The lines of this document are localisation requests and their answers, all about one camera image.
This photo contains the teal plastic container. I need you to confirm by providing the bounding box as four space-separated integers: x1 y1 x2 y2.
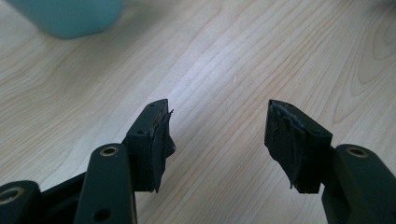
4 0 125 40

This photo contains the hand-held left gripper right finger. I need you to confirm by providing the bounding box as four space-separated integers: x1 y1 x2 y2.
263 99 396 224

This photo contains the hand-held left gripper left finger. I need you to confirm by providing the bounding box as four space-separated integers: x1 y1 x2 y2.
73 98 177 224

